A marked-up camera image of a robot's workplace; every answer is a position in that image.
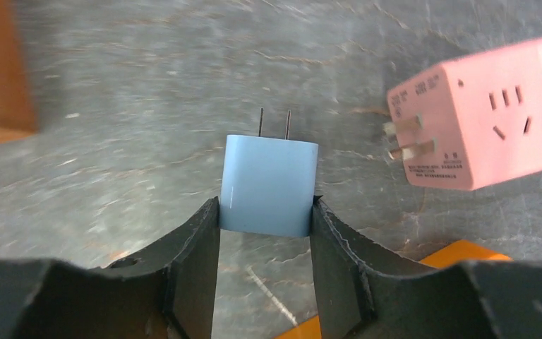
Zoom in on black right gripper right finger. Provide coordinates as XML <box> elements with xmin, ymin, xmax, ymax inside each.
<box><xmin>309</xmin><ymin>196</ymin><xmax>542</xmax><ymax>338</ymax></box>

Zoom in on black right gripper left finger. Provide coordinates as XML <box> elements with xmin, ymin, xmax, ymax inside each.
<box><xmin>0</xmin><ymin>198</ymin><xmax>220</xmax><ymax>338</ymax></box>

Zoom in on light blue cube adapter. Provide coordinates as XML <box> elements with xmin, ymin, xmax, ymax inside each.
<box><xmin>219</xmin><ymin>114</ymin><xmax>318</xmax><ymax>237</ymax></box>

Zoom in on pink cube socket adapter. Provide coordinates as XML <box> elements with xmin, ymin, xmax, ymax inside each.
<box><xmin>383</xmin><ymin>37</ymin><xmax>542</xmax><ymax>191</ymax></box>

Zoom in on orange power strip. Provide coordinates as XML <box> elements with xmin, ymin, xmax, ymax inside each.
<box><xmin>277</xmin><ymin>239</ymin><xmax>512</xmax><ymax>339</ymax></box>

